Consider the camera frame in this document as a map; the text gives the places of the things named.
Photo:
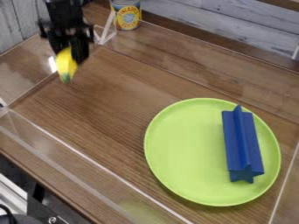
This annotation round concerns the yellow toy banana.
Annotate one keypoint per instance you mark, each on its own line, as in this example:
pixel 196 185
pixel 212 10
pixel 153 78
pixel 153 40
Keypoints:
pixel 66 65

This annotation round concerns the yellow and blue can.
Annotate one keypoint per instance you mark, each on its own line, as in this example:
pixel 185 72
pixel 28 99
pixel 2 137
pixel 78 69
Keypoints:
pixel 128 13

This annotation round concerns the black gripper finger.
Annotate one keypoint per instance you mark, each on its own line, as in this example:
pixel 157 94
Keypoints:
pixel 78 42
pixel 58 42

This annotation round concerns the blue star-shaped block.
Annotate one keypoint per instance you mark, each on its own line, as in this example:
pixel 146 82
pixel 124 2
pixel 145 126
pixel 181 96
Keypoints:
pixel 244 160

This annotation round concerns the clear acrylic tray wall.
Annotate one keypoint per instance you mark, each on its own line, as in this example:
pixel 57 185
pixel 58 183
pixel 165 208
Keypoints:
pixel 74 134

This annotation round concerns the green round plate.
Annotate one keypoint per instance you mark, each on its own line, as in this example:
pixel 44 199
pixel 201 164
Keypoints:
pixel 184 150

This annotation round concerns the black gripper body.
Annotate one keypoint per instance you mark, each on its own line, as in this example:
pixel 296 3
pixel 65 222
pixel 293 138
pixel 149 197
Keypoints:
pixel 65 15

